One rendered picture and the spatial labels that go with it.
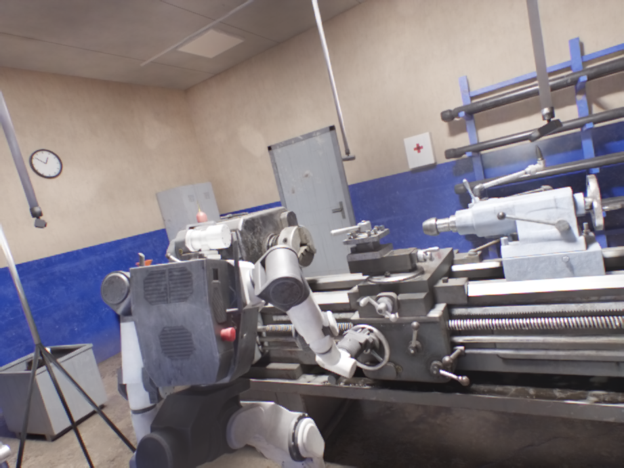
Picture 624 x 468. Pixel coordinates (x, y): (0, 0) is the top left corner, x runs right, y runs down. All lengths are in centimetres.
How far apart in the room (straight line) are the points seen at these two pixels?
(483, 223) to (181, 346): 135
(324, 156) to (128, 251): 287
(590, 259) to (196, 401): 146
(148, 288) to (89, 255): 445
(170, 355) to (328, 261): 481
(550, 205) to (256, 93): 492
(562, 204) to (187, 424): 153
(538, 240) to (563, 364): 49
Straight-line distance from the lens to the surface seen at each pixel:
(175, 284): 97
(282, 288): 98
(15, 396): 405
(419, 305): 168
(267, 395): 246
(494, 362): 192
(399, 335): 176
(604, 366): 189
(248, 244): 223
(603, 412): 178
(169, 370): 104
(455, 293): 177
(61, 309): 527
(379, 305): 163
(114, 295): 119
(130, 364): 123
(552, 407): 178
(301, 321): 112
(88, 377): 392
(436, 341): 173
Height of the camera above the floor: 140
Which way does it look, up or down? 7 degrees down
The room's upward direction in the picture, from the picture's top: 13 degrees counter-clockwise
